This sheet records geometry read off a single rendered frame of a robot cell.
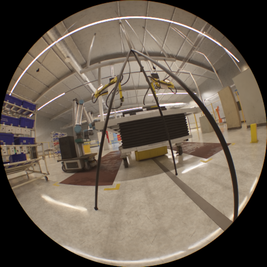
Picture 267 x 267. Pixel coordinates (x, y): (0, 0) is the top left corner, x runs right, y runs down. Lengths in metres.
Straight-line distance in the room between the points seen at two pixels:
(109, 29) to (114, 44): 2.05
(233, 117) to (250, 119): 0.96
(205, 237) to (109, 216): 0.63
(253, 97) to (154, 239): 4.58
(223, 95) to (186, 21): 8.40
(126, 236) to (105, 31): 10.77
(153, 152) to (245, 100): 4.27
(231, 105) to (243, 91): 0.97
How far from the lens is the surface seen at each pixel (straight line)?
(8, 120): 2.09
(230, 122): 5.02
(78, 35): 10.58
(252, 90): 4.55
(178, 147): 1.92
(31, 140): 2.05
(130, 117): 1.15
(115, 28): 10.19
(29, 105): 2.36
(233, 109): 4.89
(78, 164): 2.05
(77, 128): 1.84
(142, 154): 1.97
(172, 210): 0.70
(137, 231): 0.62
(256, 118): 4.51
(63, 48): 8.45
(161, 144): 1.16
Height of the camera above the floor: 0.54
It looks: 3 degrees up
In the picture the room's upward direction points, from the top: 10 degrees counter-clockwise
